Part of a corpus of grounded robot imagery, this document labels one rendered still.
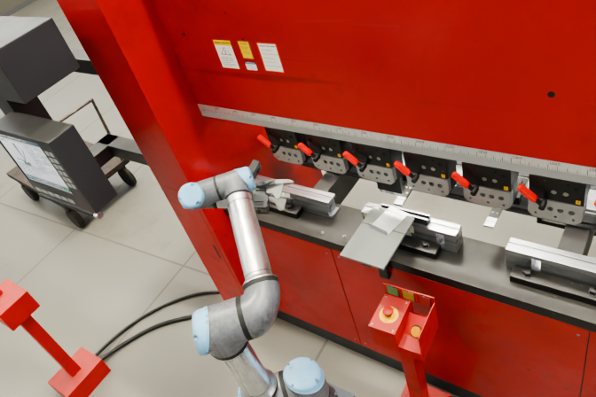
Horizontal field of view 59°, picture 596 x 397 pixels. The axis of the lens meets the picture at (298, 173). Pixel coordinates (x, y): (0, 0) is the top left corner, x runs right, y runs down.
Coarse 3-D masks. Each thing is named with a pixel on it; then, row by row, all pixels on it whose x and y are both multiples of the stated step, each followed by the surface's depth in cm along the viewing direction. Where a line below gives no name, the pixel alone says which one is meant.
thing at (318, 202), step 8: (256, 176) 248; (264, 176) 247; (288, 184) 238; (296, 184) 236; (288, 192) 234; (296, 192) 232; (304, 192) 231; (312, 192) 230; (320, 192) 228; (328, 192) 227; (288, 200) 238; (296, 200) 234; (304, 200) 230; (312, 200) 227; (320, 200) 224; (328, 200) 223; (304, 208) 235; (312, 208) 231; (320, 208) 228; (328, 208) 226; (336, 208) 230; (328, 216) 228
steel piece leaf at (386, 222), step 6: (384, 216) 203; (390, 216) 202; (396, 216) 201; (402, 216) 200; (378, 222) 201; (384, 222) 200; (390, 222) 200; (396, 222) 199; (372, 228) 200; (378, 228) 197; (384, 228) 198; (390, 228) 197
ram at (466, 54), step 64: (192, 0) 185; (256, 0) 168; (320, 0) 154; (384, 0) 143; (448, 0) 133; (512, 0) 124; (576, 0) 116; (192, 64) 209; (256, 64) 188; (320, 64) 171; (384, 64) 157; (448, 64) 145; (512, 64) 134; (576, 64) 125; (384, 128) 174; (448, 128) 159; (512, 128) 147; (576, 128) 136
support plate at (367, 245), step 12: (372, 216) 205; (408, 216) 200; (360, 228) 202; (396, 228) 197; (408, 228) 196; (360, 240) 197; (372, 240) 195; (384, 240) 194; (396, 240) 192; (348, 252) 194; (360, 252) 192; (372, 252) 191; (384, 252) 190; (372, 264) 187; (384, 264) 185
